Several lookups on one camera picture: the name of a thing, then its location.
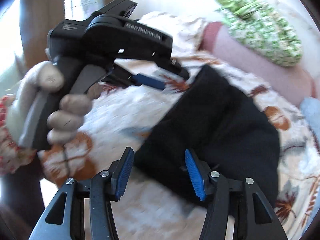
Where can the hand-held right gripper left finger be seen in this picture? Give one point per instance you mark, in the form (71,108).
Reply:
(123,177)

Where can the light blue quilt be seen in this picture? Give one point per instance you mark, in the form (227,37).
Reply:
(311,112)

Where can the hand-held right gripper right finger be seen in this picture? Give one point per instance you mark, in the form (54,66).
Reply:
(195,177)

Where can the green checkered quilt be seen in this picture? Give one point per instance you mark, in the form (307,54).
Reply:
(262,30)

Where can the black pants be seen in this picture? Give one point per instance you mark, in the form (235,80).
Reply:
(225,130)

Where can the leaf print blanket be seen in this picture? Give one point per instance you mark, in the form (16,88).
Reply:
(125,110)

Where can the person's left hand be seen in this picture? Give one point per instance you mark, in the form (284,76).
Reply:
(50,77)

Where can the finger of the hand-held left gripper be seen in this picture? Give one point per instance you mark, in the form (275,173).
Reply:
(175,68)
(150,81)

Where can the pink padded headboard cushion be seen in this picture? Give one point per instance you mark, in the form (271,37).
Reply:
(250,60)

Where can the white sprig print pillow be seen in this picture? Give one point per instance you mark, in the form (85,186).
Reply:
(180,35)

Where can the brown wooden window frame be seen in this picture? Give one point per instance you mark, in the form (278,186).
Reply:
(47,0)

